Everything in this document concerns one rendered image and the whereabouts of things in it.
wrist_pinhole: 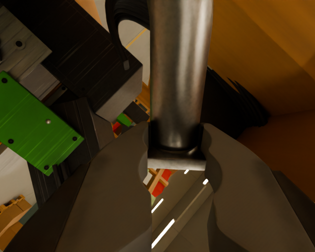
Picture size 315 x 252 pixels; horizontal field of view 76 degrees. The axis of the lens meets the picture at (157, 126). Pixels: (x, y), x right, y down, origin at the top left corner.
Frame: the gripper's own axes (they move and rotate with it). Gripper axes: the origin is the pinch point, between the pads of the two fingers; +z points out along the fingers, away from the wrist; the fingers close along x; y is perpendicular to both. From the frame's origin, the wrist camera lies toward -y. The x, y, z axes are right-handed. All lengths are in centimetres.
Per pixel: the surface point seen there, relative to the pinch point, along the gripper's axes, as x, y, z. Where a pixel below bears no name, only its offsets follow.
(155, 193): -8, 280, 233
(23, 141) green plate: -30.0, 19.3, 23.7
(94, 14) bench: -30, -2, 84
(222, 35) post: 7.0, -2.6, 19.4
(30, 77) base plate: -52, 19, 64
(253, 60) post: 11.0, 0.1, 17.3
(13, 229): -385, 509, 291
